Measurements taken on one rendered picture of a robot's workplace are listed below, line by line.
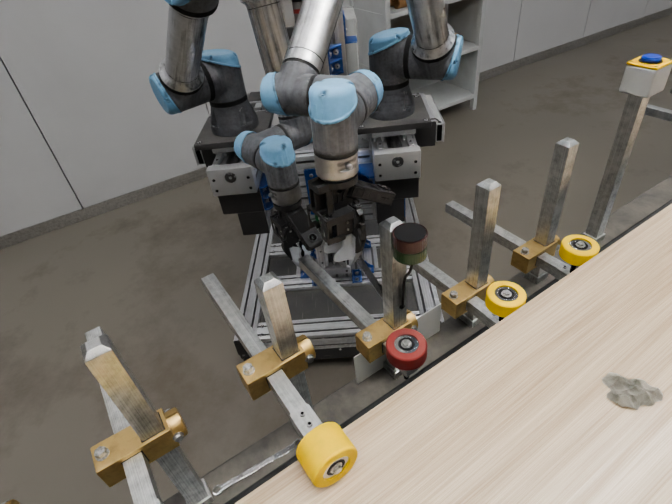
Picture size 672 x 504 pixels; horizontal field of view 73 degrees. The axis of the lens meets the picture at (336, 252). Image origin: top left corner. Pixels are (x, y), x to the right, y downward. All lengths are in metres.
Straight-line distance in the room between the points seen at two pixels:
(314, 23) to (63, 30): 2.37
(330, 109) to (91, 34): 2.57
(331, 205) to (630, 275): 0.67
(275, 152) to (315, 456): 0.62
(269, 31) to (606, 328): 0.93
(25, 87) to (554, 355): 2.98
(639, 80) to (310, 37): 0.77
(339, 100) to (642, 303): 0.73
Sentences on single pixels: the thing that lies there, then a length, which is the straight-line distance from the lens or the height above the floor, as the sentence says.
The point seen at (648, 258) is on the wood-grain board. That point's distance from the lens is 1.21.
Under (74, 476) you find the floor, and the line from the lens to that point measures 2.12.
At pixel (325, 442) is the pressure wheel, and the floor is 0.98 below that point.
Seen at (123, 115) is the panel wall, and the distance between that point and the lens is 3.31.
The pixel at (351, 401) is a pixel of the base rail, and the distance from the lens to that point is 1.08.
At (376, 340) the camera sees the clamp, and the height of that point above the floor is 0.87.
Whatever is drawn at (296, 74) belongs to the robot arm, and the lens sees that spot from 0.88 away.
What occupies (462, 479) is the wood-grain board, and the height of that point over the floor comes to 0.90.
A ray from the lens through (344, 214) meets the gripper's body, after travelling 0.80.
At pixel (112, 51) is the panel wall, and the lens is 3.22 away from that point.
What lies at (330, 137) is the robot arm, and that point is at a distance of 0.73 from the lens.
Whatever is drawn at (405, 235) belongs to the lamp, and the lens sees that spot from 0.78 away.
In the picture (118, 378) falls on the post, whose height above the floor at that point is 1.12.
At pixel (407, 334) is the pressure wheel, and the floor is 0.90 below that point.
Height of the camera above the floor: 1.61
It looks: 39 degrees down
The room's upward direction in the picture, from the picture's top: 8 degrees counter-clockwise
